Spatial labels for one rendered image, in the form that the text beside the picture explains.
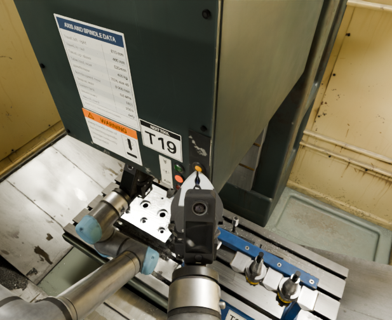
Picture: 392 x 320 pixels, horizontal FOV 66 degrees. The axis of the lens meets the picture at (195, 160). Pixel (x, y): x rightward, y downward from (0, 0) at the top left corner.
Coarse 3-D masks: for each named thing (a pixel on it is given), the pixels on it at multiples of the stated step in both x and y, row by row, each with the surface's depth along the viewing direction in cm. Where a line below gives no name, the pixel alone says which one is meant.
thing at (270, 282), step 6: (270, 270) 96; (276, 270) 96; (270, 276) 95; (276, 276) 95; (282, 276) 95; (264, 282) 93; (270, 282) 93; (276, 282) 93; (270, 288) 92; (276, 288) 92
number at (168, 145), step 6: (156, 138) 60; (162, 138) 59; (168, 138) 58; (156, 144) 61; (162, 144) 60; (168, 144) 59; (174, 144) 58; (162, 150) 62; (168, 150) 60; (174, 150) 59
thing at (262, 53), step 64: (64, 0) 50; (128, 0) 43; (192, 0) 38; (256, 0) 44; (320, 0) 82; (64, 64) 61; (192, 64) 44; (256, 64) 55; (192, 128) 53; (256, 128) 74
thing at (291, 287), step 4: (292, 276) 87; (288, 280) 88; (292, 280) 86; (284, 284) 90; (288, 284) 88; (292, 284) 86; (296, 284) 86; (284, 288) 90; (288, 288) 88; (292, 288) 87; (296, 288) 88; (288, 292) 89; (292, 292) 89; (296, 292) 90
